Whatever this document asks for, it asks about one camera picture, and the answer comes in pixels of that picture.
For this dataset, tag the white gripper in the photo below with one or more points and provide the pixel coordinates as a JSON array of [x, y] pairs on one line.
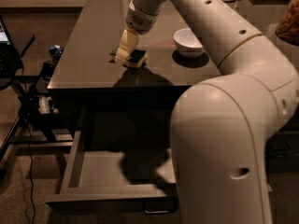
[[141, 21]]

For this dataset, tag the green and yellow sponge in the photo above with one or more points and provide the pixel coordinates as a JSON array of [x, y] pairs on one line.
[[137, 57]]

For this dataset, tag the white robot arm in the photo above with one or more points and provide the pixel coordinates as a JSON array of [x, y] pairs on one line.
[[219, 127]]

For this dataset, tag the open grey top drawer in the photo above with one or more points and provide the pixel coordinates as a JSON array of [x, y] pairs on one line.
[[118, 160]]

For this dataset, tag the lower side drawer unit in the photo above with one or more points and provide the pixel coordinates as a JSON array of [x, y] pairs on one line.
[[282, 150]]

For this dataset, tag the white bowl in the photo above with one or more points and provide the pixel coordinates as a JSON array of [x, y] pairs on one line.
[[187, 44]]

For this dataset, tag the grey desk cabinet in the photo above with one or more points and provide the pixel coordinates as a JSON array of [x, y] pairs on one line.
[[102, 47]]

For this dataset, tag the blue capped bottle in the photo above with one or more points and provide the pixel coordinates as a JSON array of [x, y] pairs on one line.
[[56, 52]]

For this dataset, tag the black folding stand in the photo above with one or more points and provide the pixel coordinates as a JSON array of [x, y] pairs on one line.
[[31, 126]]

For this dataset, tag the laptop on stand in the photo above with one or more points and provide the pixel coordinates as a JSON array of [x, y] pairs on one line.
[[10, 60]]

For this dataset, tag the glass jar of snacks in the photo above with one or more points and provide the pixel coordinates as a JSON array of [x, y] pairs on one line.
[[288, 26]]

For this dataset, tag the metal drawer handle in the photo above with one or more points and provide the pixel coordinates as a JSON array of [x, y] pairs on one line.
[[159, 207]]

